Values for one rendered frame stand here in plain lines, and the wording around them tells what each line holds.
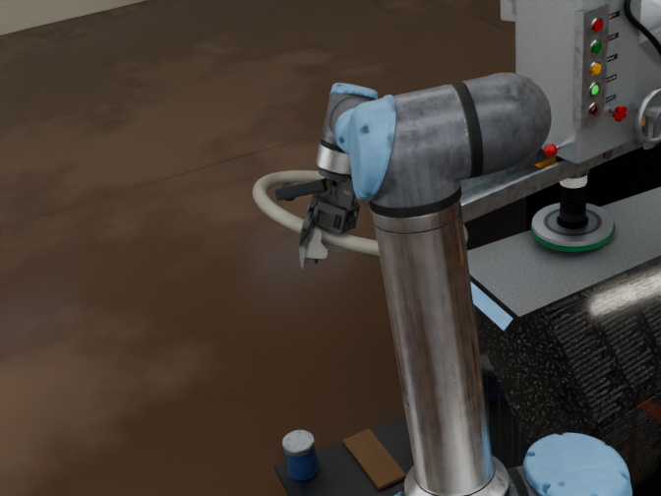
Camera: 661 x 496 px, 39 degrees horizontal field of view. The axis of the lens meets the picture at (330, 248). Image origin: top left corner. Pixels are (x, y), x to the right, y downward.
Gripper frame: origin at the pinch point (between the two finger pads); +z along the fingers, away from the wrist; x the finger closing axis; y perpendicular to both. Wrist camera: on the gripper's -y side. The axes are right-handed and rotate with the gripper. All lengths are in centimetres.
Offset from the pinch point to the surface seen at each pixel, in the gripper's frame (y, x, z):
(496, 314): 29, 55, 18
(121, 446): -85, 72, 120
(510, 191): 25, 54, -13
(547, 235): 32, 78, 1
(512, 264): 26, 73, 10
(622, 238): 49, 91, -1
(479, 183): 15, 59, -11
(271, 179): -21.7, 19.9, -7.1
